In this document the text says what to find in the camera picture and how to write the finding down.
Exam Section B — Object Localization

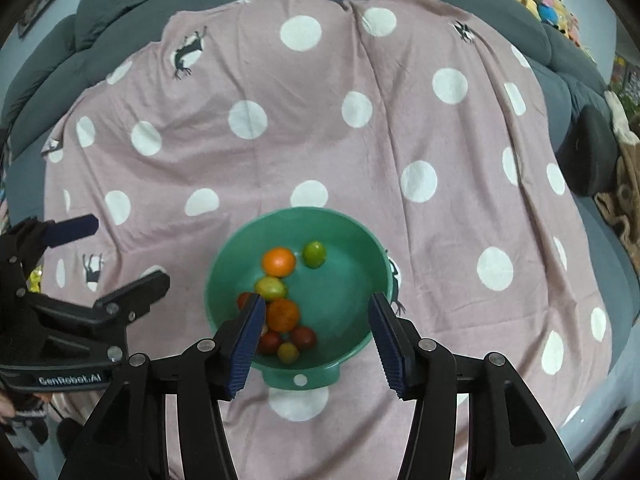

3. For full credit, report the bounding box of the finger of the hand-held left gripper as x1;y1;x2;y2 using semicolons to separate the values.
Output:
25;270;171;362
7;214;99;261

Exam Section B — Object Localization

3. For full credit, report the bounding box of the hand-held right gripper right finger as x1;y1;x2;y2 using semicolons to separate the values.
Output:
367;292;581;480

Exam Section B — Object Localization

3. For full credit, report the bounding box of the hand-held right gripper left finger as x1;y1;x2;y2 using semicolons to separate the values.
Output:
57;292;267;480

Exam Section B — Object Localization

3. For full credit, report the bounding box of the orange mandarin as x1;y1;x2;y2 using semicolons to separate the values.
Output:
266;298;301;332
261;246;297;278

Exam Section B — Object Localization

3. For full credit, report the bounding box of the green plastic bowl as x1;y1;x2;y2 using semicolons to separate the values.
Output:
205;207;396;389

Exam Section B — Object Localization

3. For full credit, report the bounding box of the yellow-green oval tomato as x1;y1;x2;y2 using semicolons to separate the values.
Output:
255;276;287;302

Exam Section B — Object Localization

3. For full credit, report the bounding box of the green citrus fruit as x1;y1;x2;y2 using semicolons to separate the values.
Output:
302;241;327;269

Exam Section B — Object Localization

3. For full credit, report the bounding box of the person's left hand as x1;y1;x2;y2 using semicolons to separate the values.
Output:
0;391;53;423

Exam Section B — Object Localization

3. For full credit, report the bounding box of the pink polka dot blanket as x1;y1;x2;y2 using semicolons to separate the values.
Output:
42;0;613;480

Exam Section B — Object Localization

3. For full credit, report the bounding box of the black cushion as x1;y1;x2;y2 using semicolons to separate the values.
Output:
557;105;618;196

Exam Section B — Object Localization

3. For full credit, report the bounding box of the brown plush throw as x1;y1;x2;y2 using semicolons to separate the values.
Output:
592;90;640;256

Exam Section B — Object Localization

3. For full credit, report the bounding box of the row of plush toys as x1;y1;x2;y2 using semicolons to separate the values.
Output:
480;0;583;48

